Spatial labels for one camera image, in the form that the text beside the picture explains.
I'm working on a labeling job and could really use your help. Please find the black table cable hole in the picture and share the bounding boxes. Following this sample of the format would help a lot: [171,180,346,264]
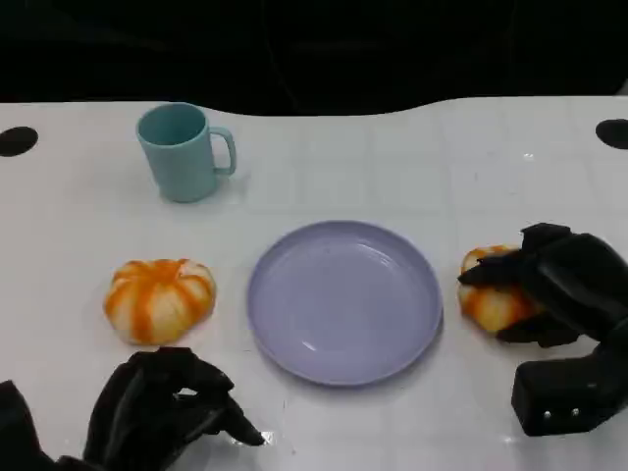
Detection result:
[595,118,628,148]
[0,127,39,158]

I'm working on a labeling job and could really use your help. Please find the pale green mug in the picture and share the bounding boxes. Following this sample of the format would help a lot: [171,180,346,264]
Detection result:
[135,102,237,203]

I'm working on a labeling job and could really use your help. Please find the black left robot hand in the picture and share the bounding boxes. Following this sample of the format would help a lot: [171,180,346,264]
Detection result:
[82,346,267,471]

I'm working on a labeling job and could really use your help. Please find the lilac plate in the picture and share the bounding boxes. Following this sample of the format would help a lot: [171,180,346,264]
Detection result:
[246,220,445,387]

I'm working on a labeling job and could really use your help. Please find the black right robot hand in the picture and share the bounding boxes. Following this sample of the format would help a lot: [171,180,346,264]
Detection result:
[456,223,628,348]

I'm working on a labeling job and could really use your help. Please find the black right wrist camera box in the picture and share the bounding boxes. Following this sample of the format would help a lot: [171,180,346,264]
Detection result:
[510,356,612,438]

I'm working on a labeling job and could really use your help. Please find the orange and white bread roll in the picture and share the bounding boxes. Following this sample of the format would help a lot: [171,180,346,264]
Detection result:
[458,243,546,335]
[102,258,218,345]

